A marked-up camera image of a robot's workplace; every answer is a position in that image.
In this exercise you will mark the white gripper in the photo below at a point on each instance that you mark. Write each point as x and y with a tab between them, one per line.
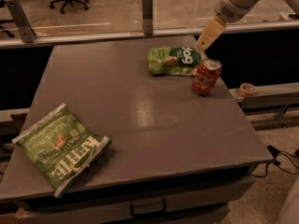
230	7

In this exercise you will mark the green rice chip bag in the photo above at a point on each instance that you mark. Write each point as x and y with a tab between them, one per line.
174	61

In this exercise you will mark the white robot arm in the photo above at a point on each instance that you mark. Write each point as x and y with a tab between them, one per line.
293	4

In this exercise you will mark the red coke can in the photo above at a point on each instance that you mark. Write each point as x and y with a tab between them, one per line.
207	74

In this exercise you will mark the green jalapeno kettle chip bag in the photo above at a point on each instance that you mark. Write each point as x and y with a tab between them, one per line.
61	148

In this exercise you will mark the orange tape roll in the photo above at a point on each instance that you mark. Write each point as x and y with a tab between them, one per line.
247	90

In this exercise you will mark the metal railing ledge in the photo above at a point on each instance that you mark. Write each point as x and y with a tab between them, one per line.
53	40

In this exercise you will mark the grey table drawer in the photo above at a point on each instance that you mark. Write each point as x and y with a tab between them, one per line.
207	205

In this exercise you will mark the middle metal glass bracket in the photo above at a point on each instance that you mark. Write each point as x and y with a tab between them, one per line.
147	16

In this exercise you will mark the metal glass bracket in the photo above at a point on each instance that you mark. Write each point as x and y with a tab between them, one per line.
26	32
147	16

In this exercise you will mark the left metal glass bracket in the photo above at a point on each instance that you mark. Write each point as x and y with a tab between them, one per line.
26	32

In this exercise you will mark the black drawer handle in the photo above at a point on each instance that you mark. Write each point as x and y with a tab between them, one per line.
147	208

